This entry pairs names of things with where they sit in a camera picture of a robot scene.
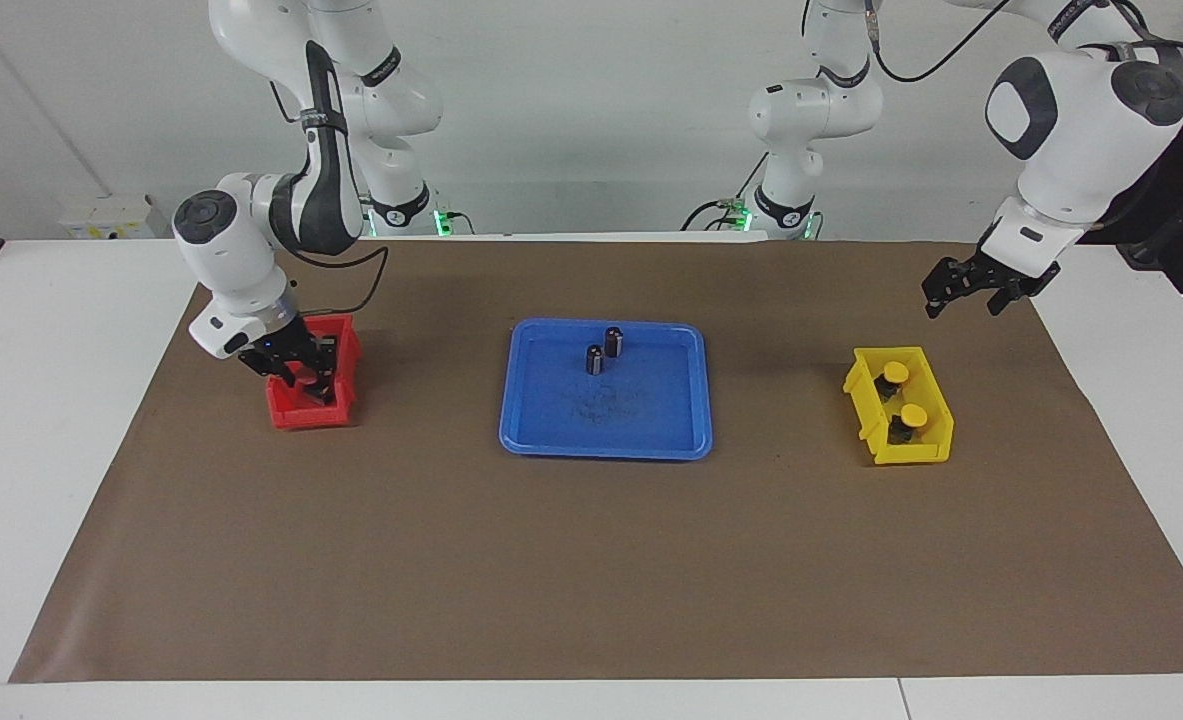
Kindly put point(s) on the yellow push button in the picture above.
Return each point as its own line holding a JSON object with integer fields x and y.
{"x": 895, "y": 372}
{"x": 913, "y": 414}

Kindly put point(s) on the brown paper table mat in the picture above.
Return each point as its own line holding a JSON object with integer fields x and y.
{"x": 591, "y": 560}

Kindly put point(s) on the blue plastic tray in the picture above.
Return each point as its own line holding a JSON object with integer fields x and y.
{"x": 641, "y": 410}

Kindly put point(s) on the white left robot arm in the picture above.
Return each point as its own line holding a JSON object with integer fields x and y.
{"x": 1091, "y": 130}

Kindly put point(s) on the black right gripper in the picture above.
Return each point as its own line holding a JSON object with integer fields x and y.
{"x": 286, "y": 348}

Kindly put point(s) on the green lit base connector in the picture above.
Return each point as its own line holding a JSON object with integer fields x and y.
{"x": 736, "y": 215}
{"x": 448, "y": 222}

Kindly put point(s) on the small black cylinder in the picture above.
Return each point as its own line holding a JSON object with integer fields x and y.
{"x": 613, "y": 341}
{"x": 595, "y": 361}

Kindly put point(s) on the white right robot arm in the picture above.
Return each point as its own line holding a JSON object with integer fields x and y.
{"x": 321, "y": 190}

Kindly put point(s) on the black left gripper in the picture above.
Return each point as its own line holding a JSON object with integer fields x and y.
{"x": 991, "y": 278}

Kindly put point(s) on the yellow plastic bin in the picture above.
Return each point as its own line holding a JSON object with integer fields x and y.
{"x": 926, "y": 452}

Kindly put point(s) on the red push button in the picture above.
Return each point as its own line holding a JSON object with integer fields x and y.
{"x": 309, "y": 378}

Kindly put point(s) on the white power outlet box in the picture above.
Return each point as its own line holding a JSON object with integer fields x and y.
{"x": 111, "y": 215}

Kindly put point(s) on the red plastic bin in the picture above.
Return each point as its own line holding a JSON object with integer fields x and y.
{"x": 291, "y": 412}

